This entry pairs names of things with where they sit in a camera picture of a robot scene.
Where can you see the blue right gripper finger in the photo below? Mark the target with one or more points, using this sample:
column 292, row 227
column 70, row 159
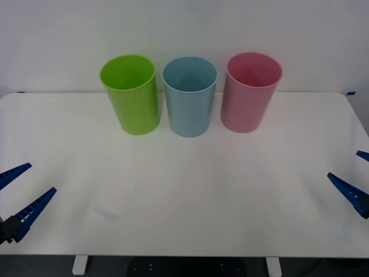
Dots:
column 350, row 194
column 364, row 155

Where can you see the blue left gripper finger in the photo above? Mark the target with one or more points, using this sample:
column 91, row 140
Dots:
column 31, row 209
column 13, row 172

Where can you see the white table leg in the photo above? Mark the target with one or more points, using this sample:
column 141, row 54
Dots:
column 79, row 265
column 273, row 266

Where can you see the pink plastic bin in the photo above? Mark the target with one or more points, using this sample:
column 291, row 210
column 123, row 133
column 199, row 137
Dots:
column 245, row 106

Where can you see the green plastic bin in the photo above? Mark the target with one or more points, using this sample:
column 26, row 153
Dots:
column 135, row 109

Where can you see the pale blue plastic bin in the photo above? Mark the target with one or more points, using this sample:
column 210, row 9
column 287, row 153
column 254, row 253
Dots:
column 188, row 112

